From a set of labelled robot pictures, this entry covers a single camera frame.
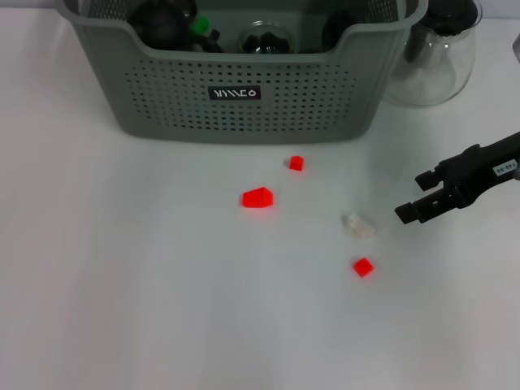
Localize grey perforated storage basket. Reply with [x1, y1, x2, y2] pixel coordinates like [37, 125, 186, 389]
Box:
[54, 0, 430, 146]

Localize red sloped building brick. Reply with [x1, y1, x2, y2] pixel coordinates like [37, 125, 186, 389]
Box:
[239, 186, 274, 210]

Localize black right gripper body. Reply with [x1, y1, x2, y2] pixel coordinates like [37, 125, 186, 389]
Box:
[438, 132, 520, 209]

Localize glass teapot black lid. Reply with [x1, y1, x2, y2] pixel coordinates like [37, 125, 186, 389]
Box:
[383, 0, 483, 107]

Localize green rectangular building brick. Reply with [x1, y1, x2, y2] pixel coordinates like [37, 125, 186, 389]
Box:
[188, 15, 211, 37]

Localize black round teapot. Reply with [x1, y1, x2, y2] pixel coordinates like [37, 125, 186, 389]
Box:
[129, 0, 198, 50]

